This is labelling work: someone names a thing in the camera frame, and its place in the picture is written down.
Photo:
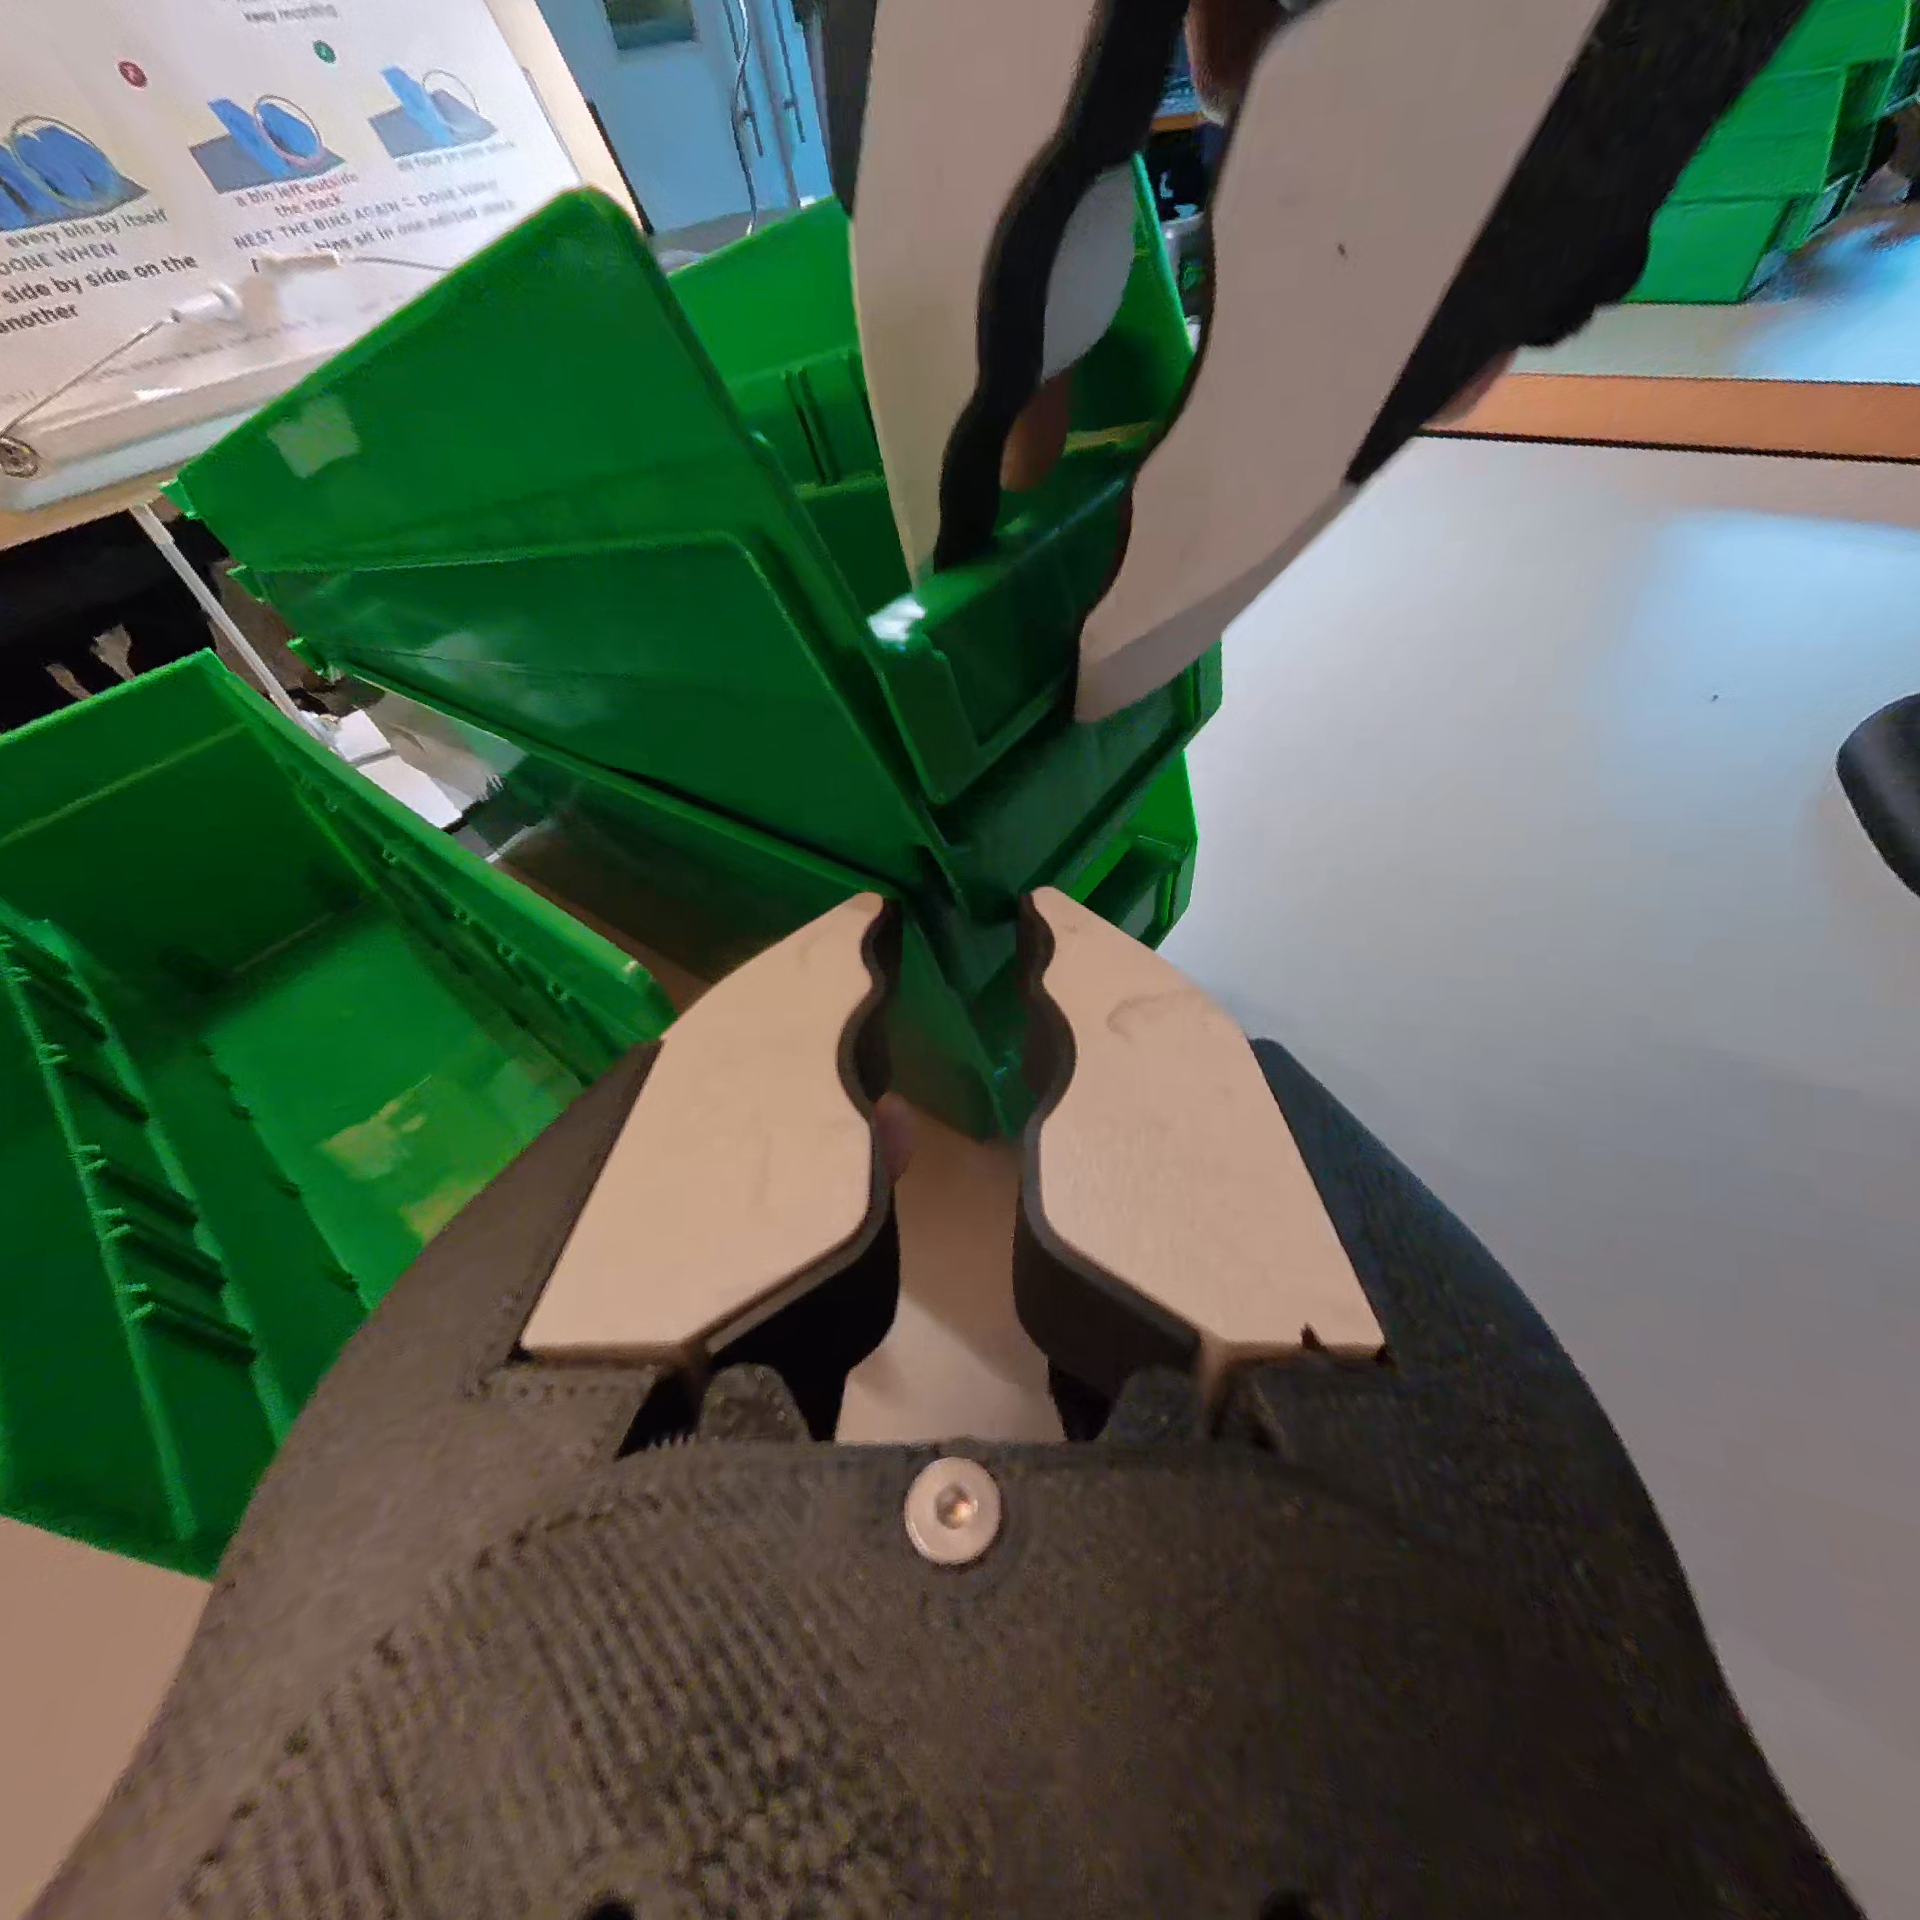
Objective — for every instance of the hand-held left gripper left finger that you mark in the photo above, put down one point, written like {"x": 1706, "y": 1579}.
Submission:
{"x": 722, "y": 1186}

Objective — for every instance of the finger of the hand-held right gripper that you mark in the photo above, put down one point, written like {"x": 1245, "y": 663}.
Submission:
{"x": 931, "y": 181}
{"x": 1349, "y": 226}

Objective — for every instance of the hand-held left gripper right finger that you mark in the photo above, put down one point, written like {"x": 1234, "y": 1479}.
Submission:
{"x": 1184, "y": 1186}

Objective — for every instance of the green plastic bin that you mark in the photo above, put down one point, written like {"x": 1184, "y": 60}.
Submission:
{"x": 599, "y": 675}
{"x": 962, "y": 1036}
{"x": 525, "y": 422}
{"x": 226, "y": 1050}

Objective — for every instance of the person's left hand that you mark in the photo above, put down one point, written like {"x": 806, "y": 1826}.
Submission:
{"x": 898, "y": 1132}

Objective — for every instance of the stack of green bins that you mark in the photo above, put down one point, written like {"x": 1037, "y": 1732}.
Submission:
{"x": 1770, "y": 150}

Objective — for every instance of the wood-edged white table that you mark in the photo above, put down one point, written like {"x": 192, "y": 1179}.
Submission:
{"x": 1725, "y": 413}

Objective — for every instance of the white board stand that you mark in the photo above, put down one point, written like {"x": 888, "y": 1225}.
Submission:
{"x": 406, "y": 764}

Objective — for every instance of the black chair armrest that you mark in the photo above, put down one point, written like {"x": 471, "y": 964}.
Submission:
{"x": 1892, "y": 796}

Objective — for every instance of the clear page holder bar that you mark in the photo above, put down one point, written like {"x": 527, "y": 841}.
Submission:
{"x": 150, "y": 435}

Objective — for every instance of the white instruction sheet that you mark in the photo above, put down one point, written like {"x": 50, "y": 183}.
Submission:
{"x": 91, "y": 60}

